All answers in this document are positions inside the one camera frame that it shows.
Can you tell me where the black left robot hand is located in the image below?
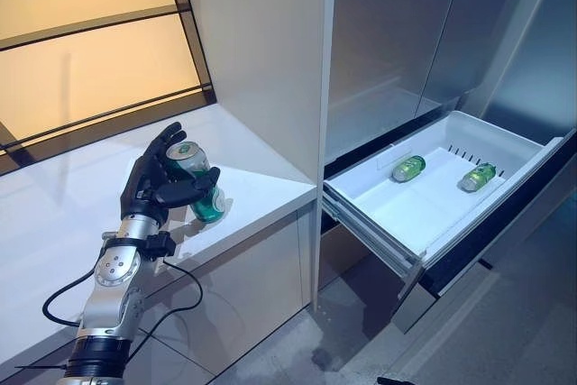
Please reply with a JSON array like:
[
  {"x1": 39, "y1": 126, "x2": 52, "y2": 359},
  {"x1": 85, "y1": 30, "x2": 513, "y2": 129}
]
[{"x1": 120, "y1": 122, "x2": 222, "y2": 228}]

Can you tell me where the tall green beer can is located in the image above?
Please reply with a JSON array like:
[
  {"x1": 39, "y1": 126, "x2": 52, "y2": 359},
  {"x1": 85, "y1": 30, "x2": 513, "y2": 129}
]
[{"x1": 165, "y1": 141, "x2": 226, "y2": 224}]

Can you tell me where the fridge drawer with white bin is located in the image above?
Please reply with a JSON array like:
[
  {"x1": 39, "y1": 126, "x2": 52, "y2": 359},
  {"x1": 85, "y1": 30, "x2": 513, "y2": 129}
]
[{"x1": 322, "y1": 109, "x2": 577, "y2": 336}]

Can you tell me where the stainless steel fridge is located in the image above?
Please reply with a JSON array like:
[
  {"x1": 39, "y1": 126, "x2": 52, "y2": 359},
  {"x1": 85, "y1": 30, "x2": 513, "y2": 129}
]
[{"x1": 324, "y1": 0, "x2": 577, "y2": 336}]

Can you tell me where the white counter cabinet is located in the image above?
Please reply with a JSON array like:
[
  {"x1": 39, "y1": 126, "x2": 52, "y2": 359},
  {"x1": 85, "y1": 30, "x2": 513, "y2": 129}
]
[{"x1": 0, "y1": 103, "x2": 319, "y2": 385}]

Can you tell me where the tall white cabinet panel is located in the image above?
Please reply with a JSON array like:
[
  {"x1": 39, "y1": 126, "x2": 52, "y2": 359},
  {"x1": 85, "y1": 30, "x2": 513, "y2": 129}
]
[{"x1": 178, "y1": 0, "x2": 337, "y2": 309}]

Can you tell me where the small green drink can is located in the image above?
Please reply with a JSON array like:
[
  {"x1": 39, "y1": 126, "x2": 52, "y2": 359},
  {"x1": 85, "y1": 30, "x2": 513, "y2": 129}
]
[
  {"x1": 457, "y1": 161, "x2": 497, "y2": 192},
  {"x1": 390, "y1": 154, "x2": 427, "y2": 182}
]

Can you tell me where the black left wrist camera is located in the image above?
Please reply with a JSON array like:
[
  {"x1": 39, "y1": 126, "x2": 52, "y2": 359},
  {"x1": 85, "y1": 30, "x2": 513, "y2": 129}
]
[{"x1": 146, "y1": 231, "x2": 177, "y2": 262}]

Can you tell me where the backlit amber panel, dark frame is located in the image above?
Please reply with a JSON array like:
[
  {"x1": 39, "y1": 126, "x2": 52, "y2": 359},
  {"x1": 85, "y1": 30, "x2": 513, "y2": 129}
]
[{"x1": 0, "y1": 0, "x2": 217, "y2": 174}]

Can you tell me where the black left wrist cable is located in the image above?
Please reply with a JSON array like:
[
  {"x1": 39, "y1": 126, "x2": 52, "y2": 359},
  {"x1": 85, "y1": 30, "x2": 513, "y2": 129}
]
[{"x1": 42, "y1": 258, "x2": 204, "y2": 350}]

